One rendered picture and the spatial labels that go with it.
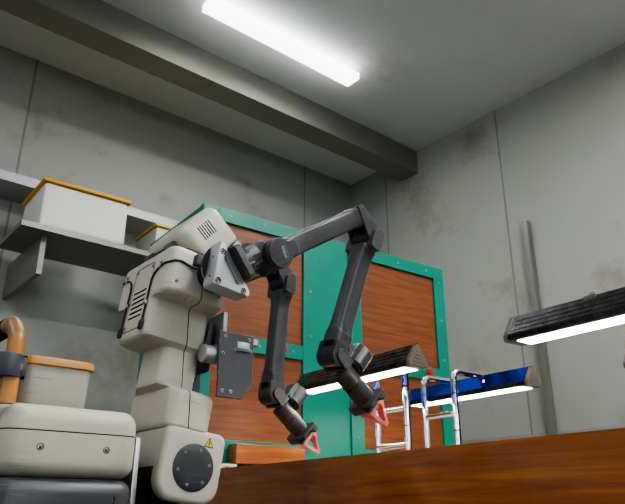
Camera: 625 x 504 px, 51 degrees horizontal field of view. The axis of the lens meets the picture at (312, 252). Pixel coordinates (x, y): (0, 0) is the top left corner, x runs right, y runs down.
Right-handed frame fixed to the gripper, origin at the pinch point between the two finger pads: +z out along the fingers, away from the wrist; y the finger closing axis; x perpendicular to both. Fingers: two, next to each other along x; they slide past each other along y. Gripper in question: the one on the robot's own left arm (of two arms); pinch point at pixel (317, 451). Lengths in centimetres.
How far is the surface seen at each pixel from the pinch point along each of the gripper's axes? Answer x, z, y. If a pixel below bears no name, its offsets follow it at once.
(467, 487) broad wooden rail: 24, -8, -82
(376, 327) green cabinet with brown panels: -87, 9, 43
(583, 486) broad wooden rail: 24, -8, -109
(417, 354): -27.0, -9.6, -37.1
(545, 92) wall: -363, 9, 56
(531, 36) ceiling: -335, -35, 28
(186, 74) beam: -199, -155, 170
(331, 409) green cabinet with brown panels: -40, 15, 42
